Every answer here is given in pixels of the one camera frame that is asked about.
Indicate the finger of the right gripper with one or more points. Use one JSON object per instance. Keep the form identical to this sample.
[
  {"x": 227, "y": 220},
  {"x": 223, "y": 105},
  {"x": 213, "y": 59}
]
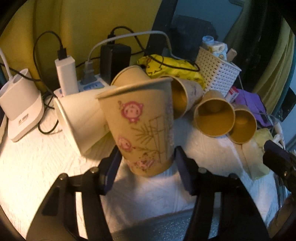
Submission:
[{"x": 279, "y": 161}]

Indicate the white power strip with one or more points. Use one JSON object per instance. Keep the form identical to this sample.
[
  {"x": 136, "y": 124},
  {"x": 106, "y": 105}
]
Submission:
[{"x": 97, "y": 84}]

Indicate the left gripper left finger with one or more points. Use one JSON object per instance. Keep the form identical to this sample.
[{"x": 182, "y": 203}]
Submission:
[{"x": 56, "y": 218}]

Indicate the white perforated basket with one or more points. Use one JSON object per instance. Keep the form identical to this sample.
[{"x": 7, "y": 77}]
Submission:
[{"x": 218, "y": 74}]

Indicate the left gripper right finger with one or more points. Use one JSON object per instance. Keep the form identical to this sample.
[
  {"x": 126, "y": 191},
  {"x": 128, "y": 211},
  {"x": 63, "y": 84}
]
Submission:
[{"x": 239, "y": 217}]

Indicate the white paper cup lying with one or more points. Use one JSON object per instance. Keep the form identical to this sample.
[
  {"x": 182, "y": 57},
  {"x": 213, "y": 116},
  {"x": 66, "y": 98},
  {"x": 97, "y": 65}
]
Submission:
[{"x": 82, "y": 119}]

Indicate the yellow snack bag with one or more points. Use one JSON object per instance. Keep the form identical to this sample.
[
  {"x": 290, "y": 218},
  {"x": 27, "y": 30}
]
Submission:
[{"x": 156, "y": 66}]

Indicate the yellow tissue pack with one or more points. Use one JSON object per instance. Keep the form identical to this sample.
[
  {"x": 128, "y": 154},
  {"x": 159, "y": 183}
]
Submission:
[{"x": 253, "y": 152}]

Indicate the white power adapter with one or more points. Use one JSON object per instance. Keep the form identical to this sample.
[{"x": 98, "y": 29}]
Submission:
[{"x": 66, "y": 71}]

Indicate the yellow curtain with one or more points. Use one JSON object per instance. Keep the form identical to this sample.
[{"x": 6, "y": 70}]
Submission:
[{"x": 32, "y": 31}]

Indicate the black power adapter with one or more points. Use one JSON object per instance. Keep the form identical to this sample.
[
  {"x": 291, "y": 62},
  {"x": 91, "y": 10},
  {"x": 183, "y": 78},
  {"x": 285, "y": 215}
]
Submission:
[{"x": 113, "y": 59}]

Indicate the grey plug with white cable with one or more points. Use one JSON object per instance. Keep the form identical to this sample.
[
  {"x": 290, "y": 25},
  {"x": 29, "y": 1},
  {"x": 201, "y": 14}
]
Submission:
[{"x": 88, "y": 65}]

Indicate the white desk lamp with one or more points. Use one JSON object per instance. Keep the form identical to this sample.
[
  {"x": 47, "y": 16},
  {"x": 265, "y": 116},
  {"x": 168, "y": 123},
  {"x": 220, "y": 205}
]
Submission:
[{"x": 21, "y": 102}]

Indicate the purple cloth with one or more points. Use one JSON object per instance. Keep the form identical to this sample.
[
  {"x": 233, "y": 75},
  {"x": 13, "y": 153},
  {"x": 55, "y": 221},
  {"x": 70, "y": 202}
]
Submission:
[{"x": 255, "y": 105}]

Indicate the brown paper cup lying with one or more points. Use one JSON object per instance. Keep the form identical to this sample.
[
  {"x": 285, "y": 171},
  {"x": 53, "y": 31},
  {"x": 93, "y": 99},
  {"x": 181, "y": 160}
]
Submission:
[
  {"x": 130, "y": 75},
  {"x": 214, "y": 116},
  {"x": 245, "y": 125},
  {"x": 180, "y": 96}
]

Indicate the patterned brown paper cup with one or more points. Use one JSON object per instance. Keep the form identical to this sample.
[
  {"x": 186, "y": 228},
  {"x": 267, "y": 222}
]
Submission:
[{"x": 140, "y": 118}]

